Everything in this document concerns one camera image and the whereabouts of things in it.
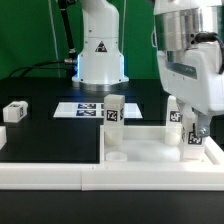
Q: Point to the thin white pole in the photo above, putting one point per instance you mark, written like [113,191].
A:
[54,35]

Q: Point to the white sheet with tags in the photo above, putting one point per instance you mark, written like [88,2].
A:
[92,110]

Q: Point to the white square tabletop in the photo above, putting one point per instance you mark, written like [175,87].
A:
[147,144]

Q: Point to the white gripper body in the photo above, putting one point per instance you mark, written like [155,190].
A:
[196,81]

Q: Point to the white U-shaped fence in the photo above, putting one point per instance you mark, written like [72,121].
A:
[108,175]

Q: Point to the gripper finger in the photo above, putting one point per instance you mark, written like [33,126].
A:
[185,111]
[202,125]

